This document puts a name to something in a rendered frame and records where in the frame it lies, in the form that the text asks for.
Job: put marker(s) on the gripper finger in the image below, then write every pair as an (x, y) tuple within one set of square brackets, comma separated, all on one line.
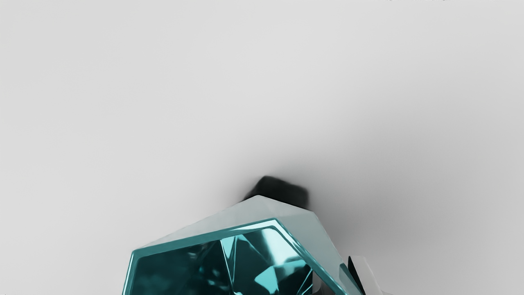
[(366, 276)]

